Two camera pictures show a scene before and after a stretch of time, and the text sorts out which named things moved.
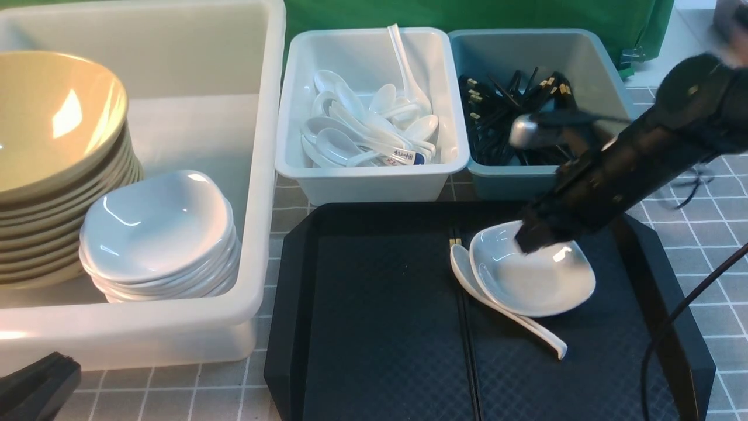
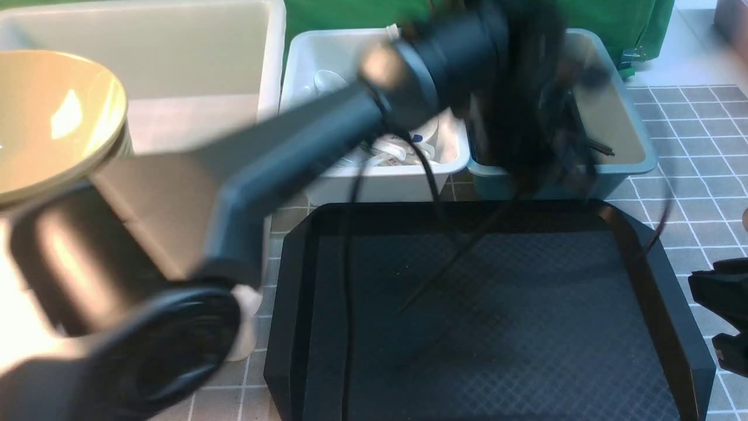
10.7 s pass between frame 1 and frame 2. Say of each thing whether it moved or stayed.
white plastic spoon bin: stayed
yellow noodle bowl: stayed
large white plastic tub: stayed
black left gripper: moved
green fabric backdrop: stayed
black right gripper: moved
